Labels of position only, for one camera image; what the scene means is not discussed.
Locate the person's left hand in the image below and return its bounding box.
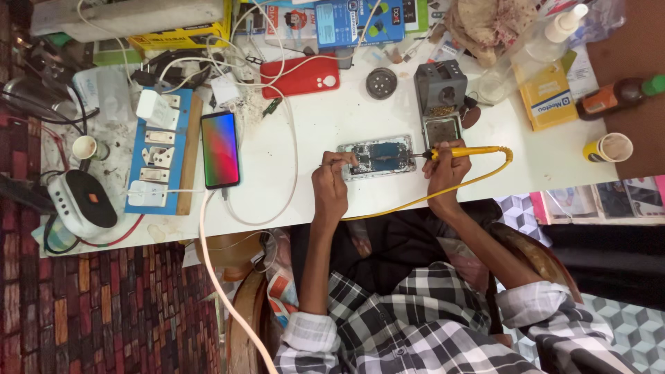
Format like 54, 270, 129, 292
311, 151, 360, 221

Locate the person's right hand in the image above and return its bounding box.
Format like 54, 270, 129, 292
422, 139, 472, 204

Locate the yellow soldering iron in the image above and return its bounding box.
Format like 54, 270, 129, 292
408, 146, 502, 161

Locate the opened smartphone with circuit board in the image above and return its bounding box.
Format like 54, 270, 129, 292
337, 135, 417, 182

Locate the grey soldering iron stand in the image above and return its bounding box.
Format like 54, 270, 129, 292
414, 59, 468, 151

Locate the round grey metal tin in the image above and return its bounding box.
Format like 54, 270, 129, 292
366, 68, 398, 100

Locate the red phone case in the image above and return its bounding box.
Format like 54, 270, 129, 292
260, 52, 341, 100

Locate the yellow cardboard box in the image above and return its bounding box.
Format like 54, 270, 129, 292
512, 58, 579, 132

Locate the smartphone with colourful screen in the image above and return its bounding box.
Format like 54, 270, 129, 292
201, 110, 241, 190

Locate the beige crumpled cloth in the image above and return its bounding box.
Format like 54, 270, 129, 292
445, 0, 541, 68

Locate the small white adapter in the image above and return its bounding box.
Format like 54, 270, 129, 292
210, 75, 242, 110

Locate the blue earphone package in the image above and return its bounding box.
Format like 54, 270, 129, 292
314, 0, 406, 51

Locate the plastic bag with packets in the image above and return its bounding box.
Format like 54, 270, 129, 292
260, 229, 299, 329

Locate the red and white package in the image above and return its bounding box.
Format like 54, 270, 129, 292
265, 5, 318, 50

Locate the clear bottle with white nozzle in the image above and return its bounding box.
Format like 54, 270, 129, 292
478, 3, 589, 105

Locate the yellow paper cup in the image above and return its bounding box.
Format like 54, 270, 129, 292
582, 132, 634, 164

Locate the shelf with printed cards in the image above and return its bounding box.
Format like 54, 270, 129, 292
529, 176, 665, 226

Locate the person's checked shirt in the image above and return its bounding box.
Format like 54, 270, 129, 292
274, 261, 641, 374

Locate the brown bottle with green cap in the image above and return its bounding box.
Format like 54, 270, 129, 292
576, 74, 665, 122

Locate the white charger plug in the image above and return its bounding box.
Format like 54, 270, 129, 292
135, 89, 180, 132

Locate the yellow flat box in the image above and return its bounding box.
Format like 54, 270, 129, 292
127, 0, 233, 52

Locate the small paper cup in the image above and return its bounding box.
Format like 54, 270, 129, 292
72, 135, 111, 161

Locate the grey slab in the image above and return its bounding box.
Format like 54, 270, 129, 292
30, 0, 225, 43

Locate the white and black speaker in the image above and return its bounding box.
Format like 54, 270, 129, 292
47, 169, 118, 239

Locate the yellow soldering iron cable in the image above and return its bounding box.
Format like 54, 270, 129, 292
340, 146, 514, 222

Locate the white charging cable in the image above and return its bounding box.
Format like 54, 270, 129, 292
205, 0, 382, 227

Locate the thick white cable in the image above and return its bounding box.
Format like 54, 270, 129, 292
198, 189, 280, 374

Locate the blue switch board with sockets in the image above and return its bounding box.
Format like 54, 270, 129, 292
124, 88, 203, 216

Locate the black cable bundle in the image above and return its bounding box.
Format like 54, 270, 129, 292
131, 49, 214, 91

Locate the red wire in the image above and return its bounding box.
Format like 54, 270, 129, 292
78, 214, 145, 248

